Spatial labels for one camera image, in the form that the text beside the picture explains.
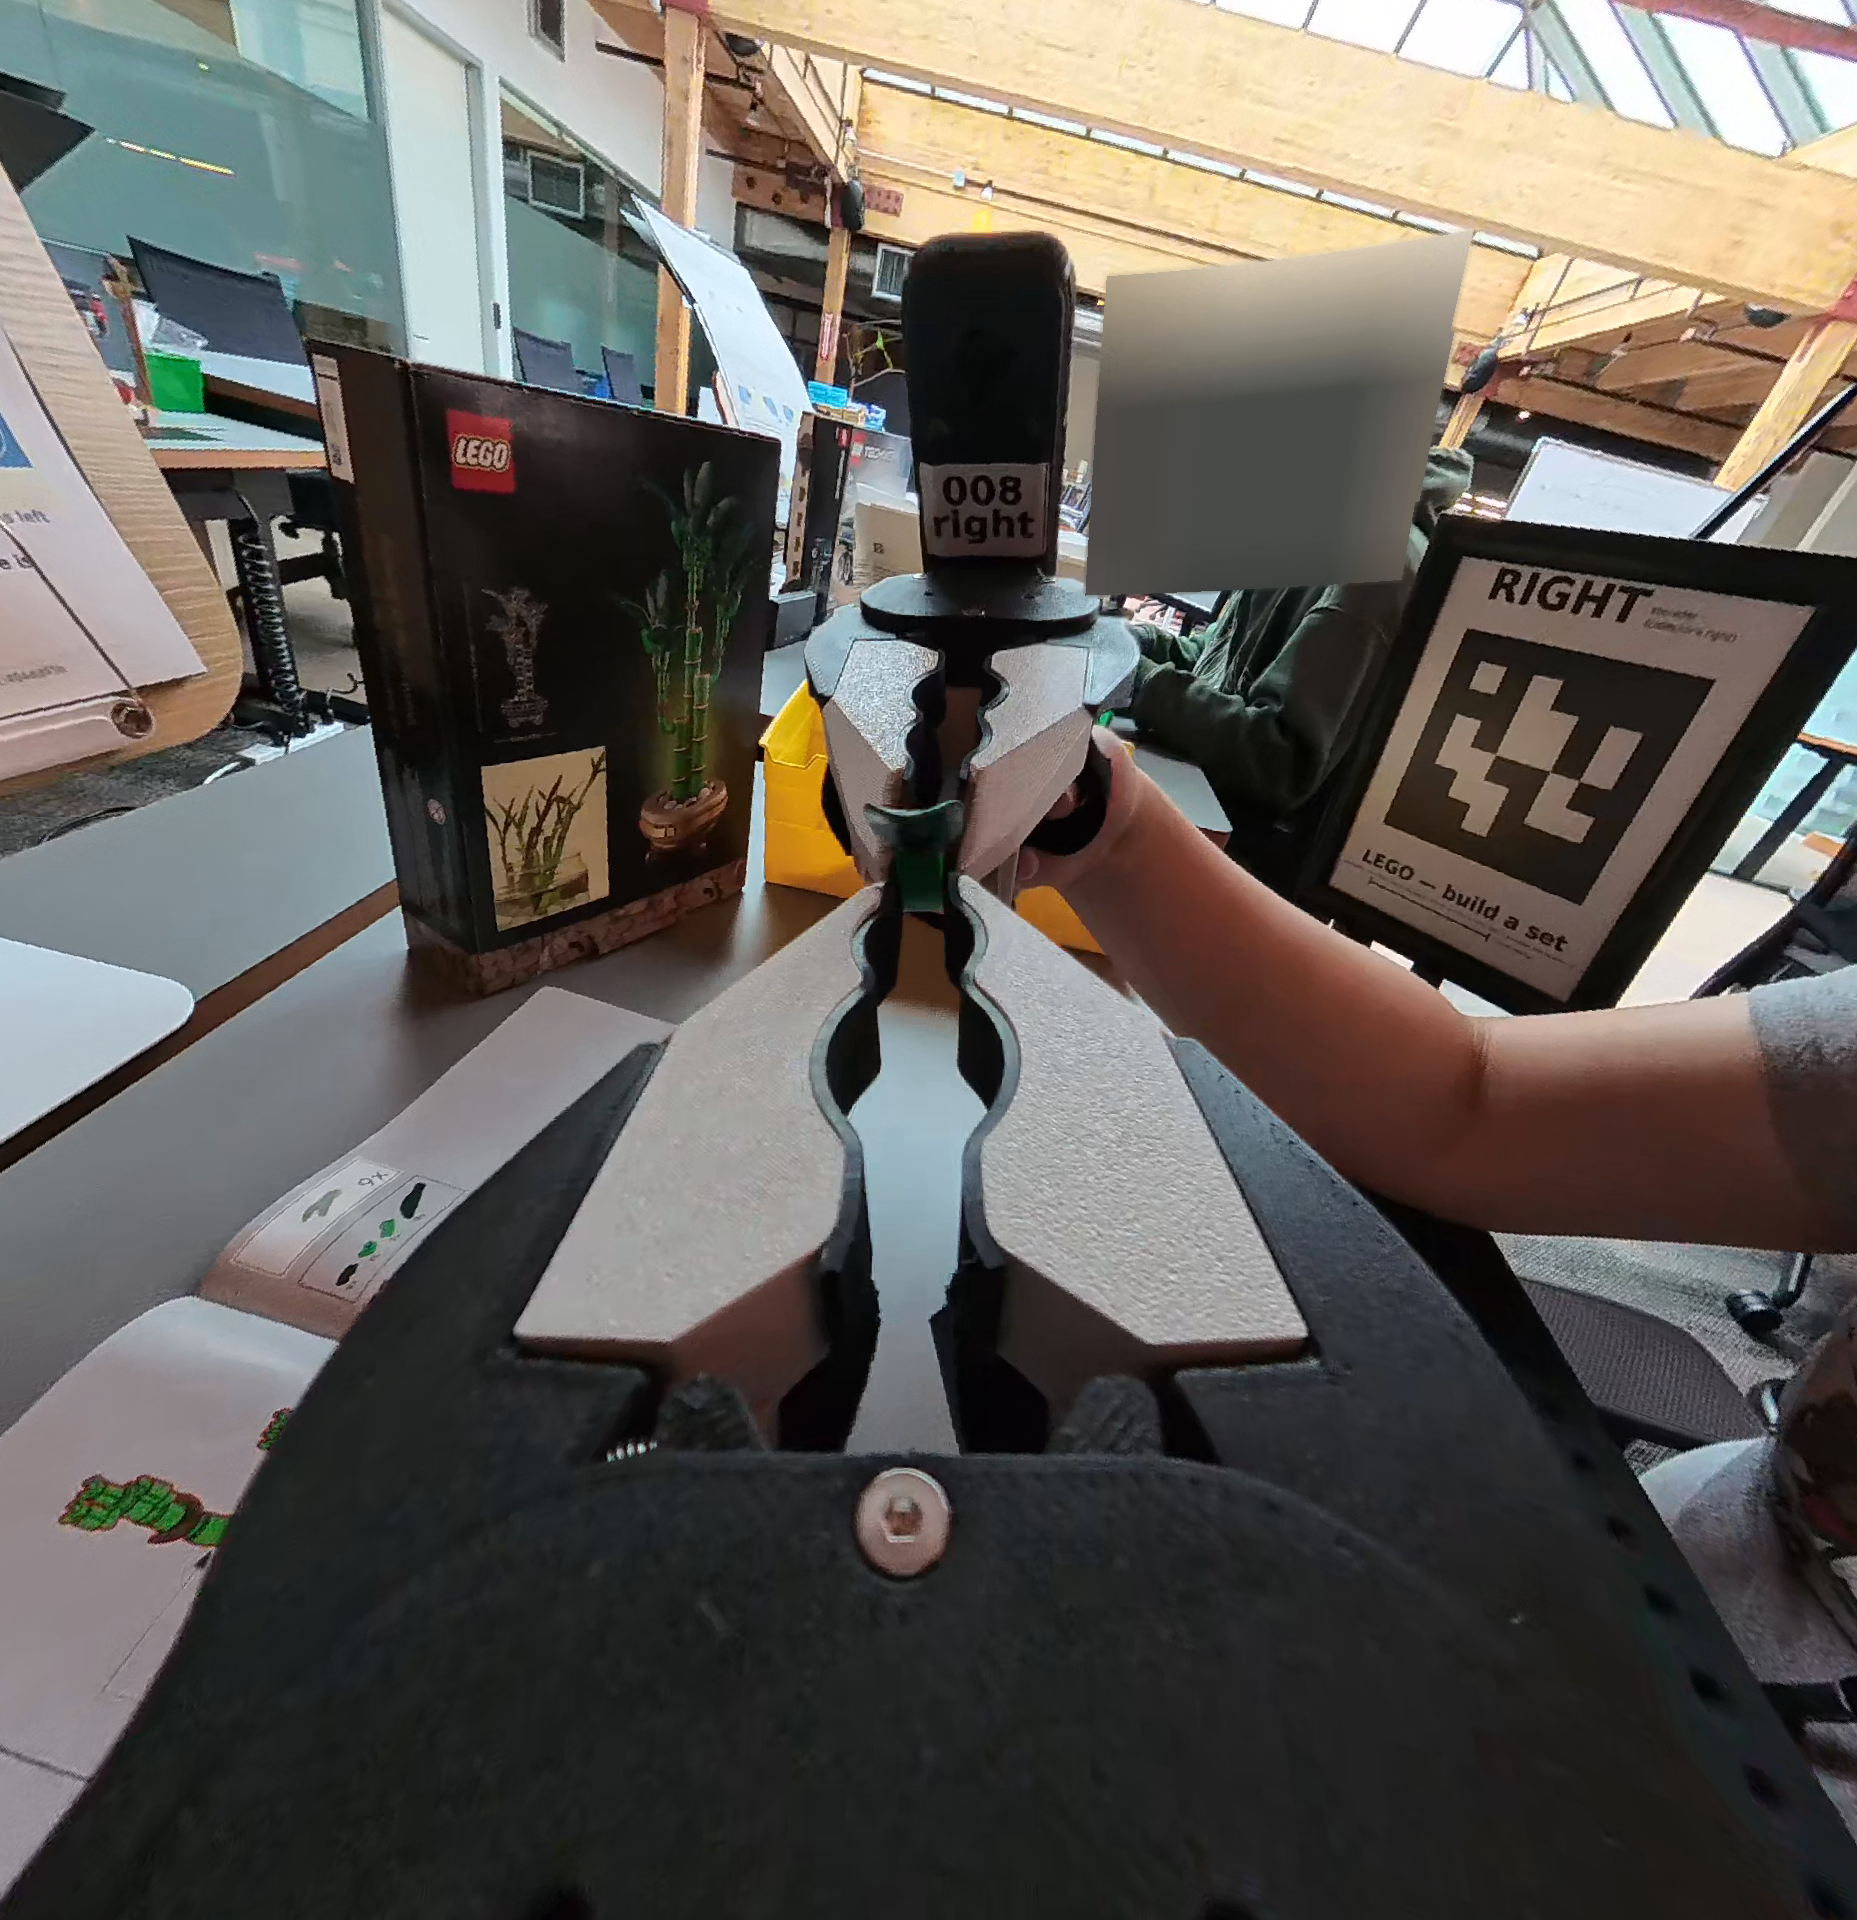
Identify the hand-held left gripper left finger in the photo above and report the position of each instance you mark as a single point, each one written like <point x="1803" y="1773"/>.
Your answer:
<point x="687" y="1186"/>

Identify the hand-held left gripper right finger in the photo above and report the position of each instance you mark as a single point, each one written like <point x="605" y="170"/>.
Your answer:
<point x="1138" y="1186"/>

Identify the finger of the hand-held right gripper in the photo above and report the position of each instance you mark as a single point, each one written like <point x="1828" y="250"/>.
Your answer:
<point x="867" y="735"/>
<point x="1041" y="735"/>

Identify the dark green lego leaf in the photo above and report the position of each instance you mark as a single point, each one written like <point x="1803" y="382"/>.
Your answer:
<point x="913" y="823"/>

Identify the person's right forearm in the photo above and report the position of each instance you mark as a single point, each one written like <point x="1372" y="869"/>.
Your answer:
<point x="1392" y="1080"/>

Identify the small black lego box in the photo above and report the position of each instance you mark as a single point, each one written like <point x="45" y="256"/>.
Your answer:
<point x="875" y="465"/>

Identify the black bamboo lego set box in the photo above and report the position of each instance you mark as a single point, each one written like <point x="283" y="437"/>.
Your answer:
<point x="567" y="676"/>

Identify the lego instruction booklet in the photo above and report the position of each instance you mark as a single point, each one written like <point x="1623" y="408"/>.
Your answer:
<point x="102" y="1620"/>

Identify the person's right hand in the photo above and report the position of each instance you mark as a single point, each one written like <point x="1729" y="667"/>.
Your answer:
<point x="1153" y="871"/>

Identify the yellow plastic bin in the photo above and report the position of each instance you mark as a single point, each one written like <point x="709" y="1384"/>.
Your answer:
<point x="793" y="812"/>

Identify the tilted white display board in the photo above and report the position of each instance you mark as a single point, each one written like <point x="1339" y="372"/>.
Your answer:
<point x="725" y="330"/>

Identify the black framed marker sign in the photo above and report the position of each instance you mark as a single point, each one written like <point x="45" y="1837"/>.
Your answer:
<point x="1543" y="751"/>

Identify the black office chair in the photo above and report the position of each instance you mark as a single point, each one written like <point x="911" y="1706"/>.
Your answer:
<point x="1617" y="1350"/>

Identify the black perforated panel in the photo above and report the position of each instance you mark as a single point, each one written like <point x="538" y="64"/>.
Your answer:
<point x="1609" y="1500"/>

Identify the white whiteboard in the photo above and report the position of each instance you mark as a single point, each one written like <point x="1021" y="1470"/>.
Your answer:
<point x="1617" y="496"/>

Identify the white rounded board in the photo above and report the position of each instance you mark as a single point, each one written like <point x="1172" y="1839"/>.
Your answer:
<point x="57" y="1036"/>

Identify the person's grey printed shirt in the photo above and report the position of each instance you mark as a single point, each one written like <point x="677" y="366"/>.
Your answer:
<point x="1828" y="1080"/>

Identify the white top office desk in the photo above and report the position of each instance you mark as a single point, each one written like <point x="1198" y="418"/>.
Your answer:
<point x="222" y="439"/>

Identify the printed instruction sheet on board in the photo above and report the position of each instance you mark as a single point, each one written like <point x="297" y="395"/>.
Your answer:
<point x="148" y="450"/>

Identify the small green storage box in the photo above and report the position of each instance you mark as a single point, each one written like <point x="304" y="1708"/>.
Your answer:
<point x="175" y="383"/>

